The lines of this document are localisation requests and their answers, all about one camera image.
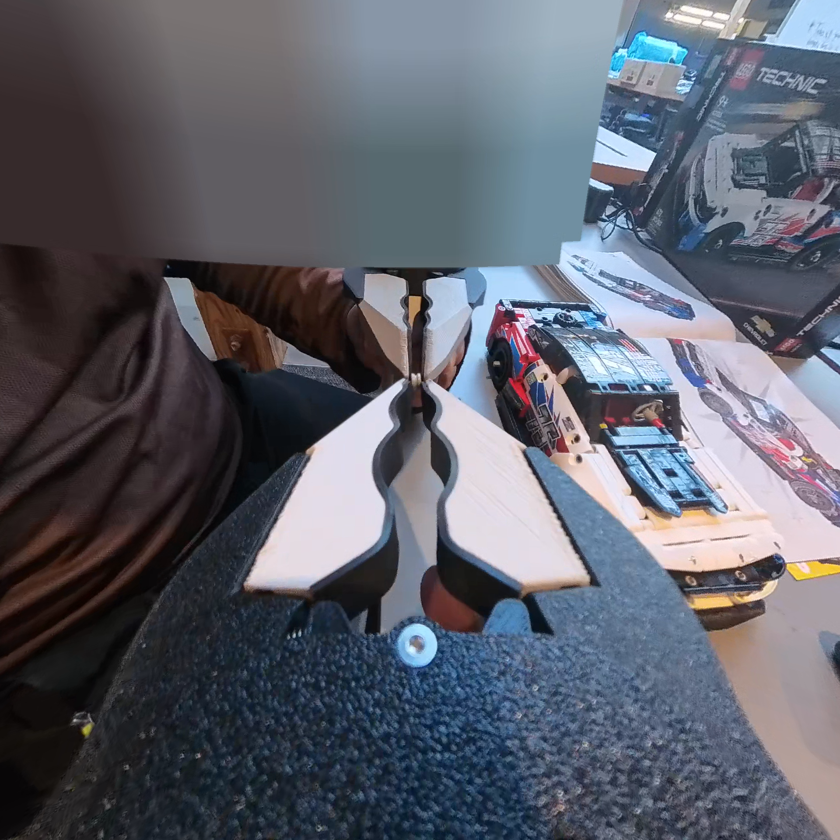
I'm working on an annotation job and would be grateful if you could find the toy brick race car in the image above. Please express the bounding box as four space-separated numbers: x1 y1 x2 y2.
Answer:
486 298 786 631

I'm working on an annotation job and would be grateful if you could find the pale background table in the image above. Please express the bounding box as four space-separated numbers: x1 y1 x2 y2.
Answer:
591 125 658 186

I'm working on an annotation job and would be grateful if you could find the toy race car box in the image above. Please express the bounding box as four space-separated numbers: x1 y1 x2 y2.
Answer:
640 36 840 358

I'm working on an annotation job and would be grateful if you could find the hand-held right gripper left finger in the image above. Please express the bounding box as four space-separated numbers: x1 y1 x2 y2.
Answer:
244 382 411 618

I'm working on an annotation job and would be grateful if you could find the person's left hand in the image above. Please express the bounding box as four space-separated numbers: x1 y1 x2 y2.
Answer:
344 303 473 396

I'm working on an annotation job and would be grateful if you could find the person's right hand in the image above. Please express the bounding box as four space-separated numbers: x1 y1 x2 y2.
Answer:
420 566 483 634

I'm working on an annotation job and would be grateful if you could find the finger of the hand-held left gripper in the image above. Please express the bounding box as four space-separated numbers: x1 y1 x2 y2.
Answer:
361 272 413 383
420 272 475 383

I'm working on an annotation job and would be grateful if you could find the wooden beam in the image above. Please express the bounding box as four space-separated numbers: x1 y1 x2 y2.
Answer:
164 276 290 371

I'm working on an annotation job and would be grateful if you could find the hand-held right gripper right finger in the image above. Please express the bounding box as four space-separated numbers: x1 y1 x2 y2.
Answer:
422 382 592 618

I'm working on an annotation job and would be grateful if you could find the race car instruction booklet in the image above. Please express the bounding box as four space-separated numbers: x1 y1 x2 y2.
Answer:
535 248 840 565

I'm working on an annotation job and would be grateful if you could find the black cable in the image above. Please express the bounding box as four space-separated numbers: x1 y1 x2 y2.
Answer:
600 184 664 250

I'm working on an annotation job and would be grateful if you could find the grey desk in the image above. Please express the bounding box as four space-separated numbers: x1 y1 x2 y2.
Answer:
453 217 840 840

